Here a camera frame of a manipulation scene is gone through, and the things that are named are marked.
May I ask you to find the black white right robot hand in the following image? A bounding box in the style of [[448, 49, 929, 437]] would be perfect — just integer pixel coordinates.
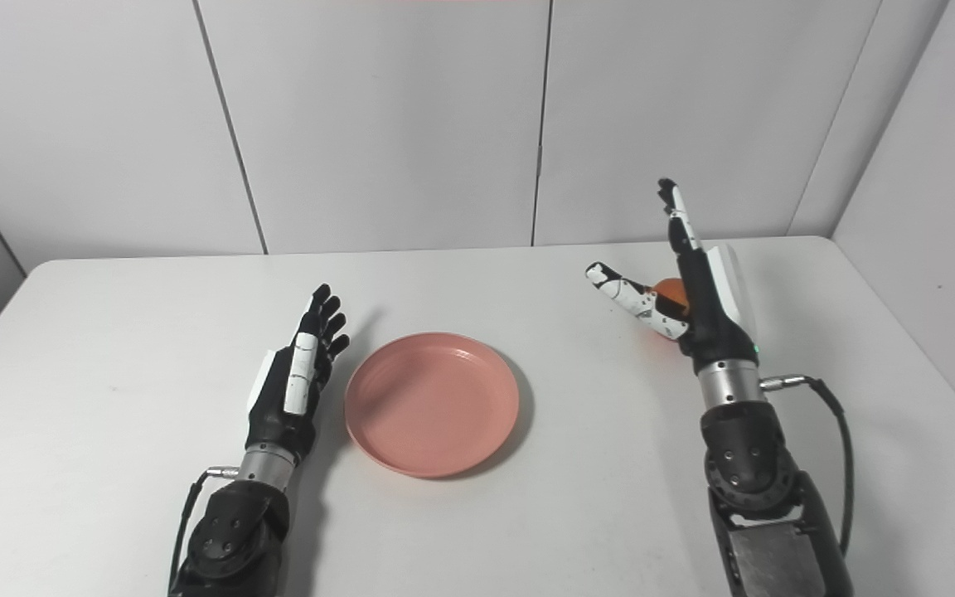
[[585, 177, 762, 376]]

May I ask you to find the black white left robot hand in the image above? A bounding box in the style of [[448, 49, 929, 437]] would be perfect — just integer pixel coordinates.
[[245, 284, 351, 465]]

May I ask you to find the red orange pomegranate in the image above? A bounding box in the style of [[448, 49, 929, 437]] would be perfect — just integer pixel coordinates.
[[647, 278, 692, 342]]

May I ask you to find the pink round plate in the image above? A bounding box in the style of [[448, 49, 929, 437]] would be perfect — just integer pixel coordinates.
[[344, 332, 521, 479]]

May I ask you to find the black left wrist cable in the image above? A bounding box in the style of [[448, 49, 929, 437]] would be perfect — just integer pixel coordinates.
[[167, 467, 240, 594]]

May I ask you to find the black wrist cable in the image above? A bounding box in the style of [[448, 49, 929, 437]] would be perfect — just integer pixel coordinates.
[[167, 467, 240, 594], [759, 375, 856, 556]]

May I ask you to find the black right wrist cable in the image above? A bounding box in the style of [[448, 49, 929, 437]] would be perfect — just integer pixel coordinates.
[[759, 375, 856, 556]]

